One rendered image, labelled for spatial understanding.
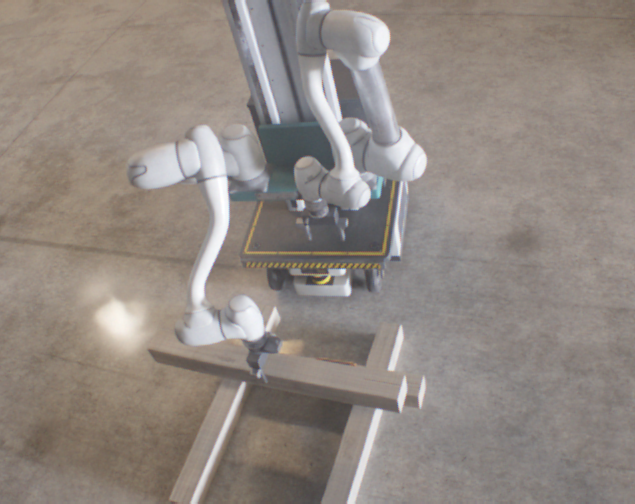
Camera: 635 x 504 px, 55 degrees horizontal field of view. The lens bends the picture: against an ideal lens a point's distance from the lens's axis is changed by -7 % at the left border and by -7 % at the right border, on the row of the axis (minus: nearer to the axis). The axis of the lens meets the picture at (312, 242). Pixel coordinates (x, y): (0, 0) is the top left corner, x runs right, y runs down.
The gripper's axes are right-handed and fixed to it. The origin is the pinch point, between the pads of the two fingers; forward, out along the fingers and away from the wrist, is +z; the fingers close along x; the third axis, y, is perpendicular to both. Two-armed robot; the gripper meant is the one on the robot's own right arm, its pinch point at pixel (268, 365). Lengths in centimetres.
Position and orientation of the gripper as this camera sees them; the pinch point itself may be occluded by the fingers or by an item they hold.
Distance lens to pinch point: 237.4
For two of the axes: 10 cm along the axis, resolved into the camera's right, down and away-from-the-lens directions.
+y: -9.3, -1.0, 3.6
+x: -3.2, 7.3, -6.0
